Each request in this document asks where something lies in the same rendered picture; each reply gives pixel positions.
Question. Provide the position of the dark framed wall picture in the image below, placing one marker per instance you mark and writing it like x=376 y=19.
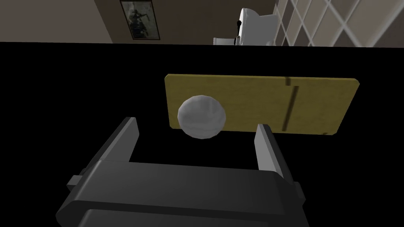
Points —
x=139 y=19

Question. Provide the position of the yellow-brown wooden board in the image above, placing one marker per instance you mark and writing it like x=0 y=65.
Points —
x=262 y=104

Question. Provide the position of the grey round ball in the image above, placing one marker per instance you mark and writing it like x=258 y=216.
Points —
x=202 y=116

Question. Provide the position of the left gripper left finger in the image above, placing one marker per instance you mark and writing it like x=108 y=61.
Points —
x=121 y=143

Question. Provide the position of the white toilet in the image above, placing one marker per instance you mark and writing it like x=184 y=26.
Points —
x=252 y=26

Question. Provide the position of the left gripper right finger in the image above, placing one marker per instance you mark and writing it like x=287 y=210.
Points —
x=268 y=151

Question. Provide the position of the window with diamond lattice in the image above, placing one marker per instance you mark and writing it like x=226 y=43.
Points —
x=337 y=22

